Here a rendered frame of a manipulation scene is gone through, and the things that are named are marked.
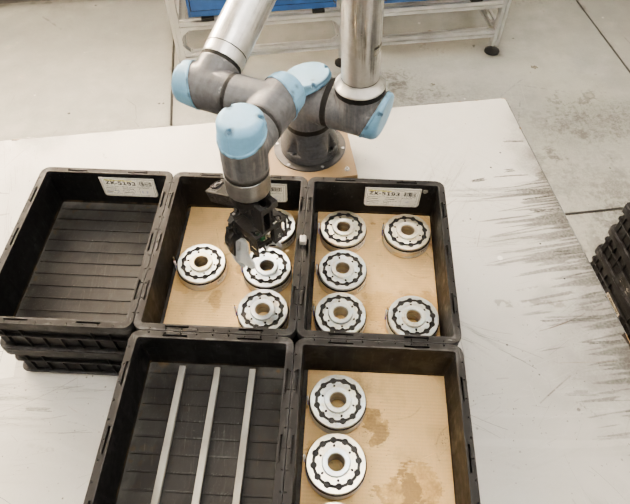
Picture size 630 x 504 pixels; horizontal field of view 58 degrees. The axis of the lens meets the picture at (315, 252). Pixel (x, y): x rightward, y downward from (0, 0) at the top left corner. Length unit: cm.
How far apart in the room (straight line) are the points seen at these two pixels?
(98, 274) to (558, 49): 286
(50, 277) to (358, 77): 79
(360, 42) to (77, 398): 94
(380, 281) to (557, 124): 197
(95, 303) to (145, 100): 193
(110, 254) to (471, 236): 88
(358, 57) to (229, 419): 76
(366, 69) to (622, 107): 219
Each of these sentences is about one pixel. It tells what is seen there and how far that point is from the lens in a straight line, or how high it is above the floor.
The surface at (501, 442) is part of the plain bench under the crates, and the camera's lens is 125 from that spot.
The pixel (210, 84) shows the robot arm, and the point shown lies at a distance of 97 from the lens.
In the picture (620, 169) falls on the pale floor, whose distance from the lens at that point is 294.
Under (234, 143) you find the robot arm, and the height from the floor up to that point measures 127.
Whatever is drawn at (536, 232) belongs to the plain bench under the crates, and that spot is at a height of 70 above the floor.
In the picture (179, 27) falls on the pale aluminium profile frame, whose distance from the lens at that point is 301.
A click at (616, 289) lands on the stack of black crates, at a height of 25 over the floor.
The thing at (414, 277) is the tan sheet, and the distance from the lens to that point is 123.
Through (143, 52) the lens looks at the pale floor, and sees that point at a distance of 341.
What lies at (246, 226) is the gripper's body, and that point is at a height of 108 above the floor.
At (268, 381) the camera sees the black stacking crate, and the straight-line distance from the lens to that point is 111.
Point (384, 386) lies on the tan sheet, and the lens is 111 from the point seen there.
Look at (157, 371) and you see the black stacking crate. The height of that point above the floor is 83.
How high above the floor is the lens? 184
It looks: 54 degrees down
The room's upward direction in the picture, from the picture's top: straight up
